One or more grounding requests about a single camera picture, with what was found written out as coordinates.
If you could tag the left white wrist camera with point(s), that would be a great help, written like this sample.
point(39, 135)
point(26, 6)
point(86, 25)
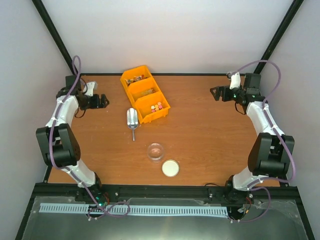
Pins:
point(90, 88)

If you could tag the orange three-compartment bin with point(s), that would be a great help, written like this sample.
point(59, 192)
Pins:
point(142, 104)

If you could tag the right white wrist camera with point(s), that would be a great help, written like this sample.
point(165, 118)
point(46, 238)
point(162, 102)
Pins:
point(235, 80)

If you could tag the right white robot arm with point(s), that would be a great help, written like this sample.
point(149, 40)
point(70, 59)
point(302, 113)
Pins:
point(271, 154)

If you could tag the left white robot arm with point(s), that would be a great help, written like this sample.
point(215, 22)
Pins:
point(57, 142)

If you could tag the black front rail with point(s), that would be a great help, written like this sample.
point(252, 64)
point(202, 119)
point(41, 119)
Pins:
point(209, 194)

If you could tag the silver metal scoop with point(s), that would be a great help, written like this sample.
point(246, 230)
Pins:
point(132, 120)

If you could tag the light blue cable duct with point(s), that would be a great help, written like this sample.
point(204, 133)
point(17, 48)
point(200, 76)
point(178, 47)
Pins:
point(136, 210)

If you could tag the white round lid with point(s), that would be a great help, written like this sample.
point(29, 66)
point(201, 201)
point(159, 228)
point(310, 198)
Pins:
point(170, 168)

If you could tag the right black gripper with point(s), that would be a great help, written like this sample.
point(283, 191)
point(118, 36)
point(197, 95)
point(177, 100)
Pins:
point(218, 89)

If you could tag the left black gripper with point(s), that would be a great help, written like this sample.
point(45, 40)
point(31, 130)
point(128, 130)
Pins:
point(96, 105)

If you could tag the clear glass bowl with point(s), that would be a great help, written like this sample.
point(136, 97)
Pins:
point(155, 152)

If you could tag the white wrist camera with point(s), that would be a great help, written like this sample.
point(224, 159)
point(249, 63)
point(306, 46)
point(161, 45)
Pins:
point(235, 80)
point(90, 88)

